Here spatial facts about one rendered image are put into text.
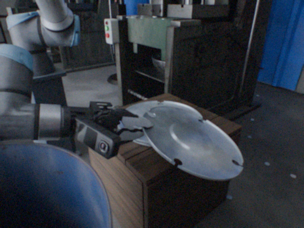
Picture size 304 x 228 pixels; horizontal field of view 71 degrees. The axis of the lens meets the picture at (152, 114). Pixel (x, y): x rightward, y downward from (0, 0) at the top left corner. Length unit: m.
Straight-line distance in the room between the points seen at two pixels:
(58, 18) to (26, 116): 0.50
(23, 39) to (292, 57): 2.00
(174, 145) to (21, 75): 0.36
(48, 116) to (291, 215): 0.91
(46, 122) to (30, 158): 0.08
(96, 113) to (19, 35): 0.58
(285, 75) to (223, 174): 1.84
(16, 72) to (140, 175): 0.34
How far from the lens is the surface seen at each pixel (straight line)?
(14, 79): 0.49
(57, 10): 0.87
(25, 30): 0.98
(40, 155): 0.47
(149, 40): 1.23
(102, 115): 0.48
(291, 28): 2.22
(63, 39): 0.95
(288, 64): 2.28
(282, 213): 1.03
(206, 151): 0.56
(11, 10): 4.73
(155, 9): 1.27
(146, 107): 0.81
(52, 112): 0.47
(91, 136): 0.44
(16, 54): 0.52
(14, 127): 0.47
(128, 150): 0.61
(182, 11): 1.17
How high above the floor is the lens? 0.72
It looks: 28 degrees down
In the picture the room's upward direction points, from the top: straight up
